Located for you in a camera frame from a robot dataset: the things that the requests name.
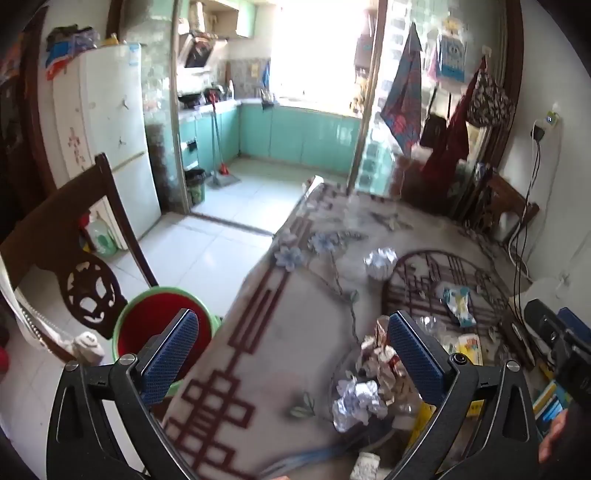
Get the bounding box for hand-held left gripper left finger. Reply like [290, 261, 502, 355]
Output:
[46, 308, 199, 480]

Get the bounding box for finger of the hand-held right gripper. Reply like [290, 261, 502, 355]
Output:
[558, 308, 591, 341]
[524, 299, 565, 346]

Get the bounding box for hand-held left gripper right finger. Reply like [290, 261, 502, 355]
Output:
[387, 310, 544, 480]

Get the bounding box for red bucket with green rim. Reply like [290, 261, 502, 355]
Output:
[113, 286, 223, 398]

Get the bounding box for dark green trash bin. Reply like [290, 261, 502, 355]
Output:
[185, 168, 206, 206]

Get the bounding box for person's right hand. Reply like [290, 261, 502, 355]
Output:
[538, 408, 570, 463]

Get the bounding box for white appliance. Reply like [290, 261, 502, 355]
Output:
[508, 276, 573, 317]

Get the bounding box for crumpled red white wrapper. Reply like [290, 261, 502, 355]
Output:
[358, 316, 409, 408]

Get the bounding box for clear plastic wrapper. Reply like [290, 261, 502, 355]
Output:
[414, 315, 450, 348]

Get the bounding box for stack of books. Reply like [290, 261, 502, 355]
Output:
[532, 376, 575, 428]

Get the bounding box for yellow snack packet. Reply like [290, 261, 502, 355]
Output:
[455, 333, 484, 366]

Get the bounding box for crumpled silver foil ball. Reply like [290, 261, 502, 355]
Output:
[364, 247, 399, 280]
[331, 375, 389, 433]

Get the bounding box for blue white snack wrapper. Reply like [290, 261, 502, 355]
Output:
[438, 285, 477, 329]

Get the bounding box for round dark lattice mat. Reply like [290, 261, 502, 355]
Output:
[382, 249, 525, 372]

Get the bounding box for dark carved wooden chair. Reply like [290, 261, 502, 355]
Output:
[0, 152, 158, 366]

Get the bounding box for brown wooden chair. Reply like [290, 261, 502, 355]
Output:
[478, 170, 540, 243]

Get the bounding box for table with patterned cloth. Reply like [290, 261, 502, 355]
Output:
[159, 175, 548, 480]

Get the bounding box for green plastic bottle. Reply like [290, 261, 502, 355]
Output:
[87, 216, 118, 258]

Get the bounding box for red hanging garment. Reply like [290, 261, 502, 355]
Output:
[421, 69, 472, 186]

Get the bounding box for black hanging bag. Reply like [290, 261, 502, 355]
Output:
[419, 88, 450, 149]

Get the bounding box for mop with red head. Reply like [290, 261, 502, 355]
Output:
[205, 89, 242, 186]

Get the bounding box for white refrigerator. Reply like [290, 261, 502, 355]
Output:
[52, 43, 162, 251]

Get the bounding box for black white floral bag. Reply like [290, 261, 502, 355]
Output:
[465, 56, 514, 128]

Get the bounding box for teal kitchen base cabinets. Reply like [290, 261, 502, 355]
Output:
[178, 98, 363, 175]

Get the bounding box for blue red hanging cloth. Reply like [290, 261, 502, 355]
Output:
[380, 22, 424, 157]

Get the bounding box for blue white hanging bag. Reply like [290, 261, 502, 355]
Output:
[438, 17, 468, 85]

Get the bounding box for black range hood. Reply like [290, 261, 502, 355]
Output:
[184, 36, 217, 70]

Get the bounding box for black charger cable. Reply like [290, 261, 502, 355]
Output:
[508, 138, 544, 280]

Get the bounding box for white pearl-strap bag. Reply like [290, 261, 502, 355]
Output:
[0, 256, 77, 357]

